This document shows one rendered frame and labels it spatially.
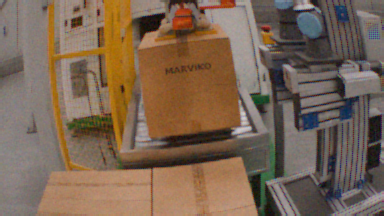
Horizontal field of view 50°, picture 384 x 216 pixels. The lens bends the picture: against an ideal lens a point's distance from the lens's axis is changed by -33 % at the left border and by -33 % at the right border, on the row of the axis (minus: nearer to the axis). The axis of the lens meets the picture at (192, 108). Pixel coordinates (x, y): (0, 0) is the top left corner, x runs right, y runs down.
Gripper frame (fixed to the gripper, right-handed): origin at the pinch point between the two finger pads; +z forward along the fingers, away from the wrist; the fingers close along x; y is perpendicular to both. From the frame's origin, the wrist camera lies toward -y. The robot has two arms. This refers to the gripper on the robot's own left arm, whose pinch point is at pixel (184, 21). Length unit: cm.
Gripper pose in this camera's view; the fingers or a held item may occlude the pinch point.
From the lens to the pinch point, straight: 221.8
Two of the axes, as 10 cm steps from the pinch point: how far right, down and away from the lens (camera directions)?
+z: 1.1, 9.6, 2.6
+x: -9.9, 1.2, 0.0
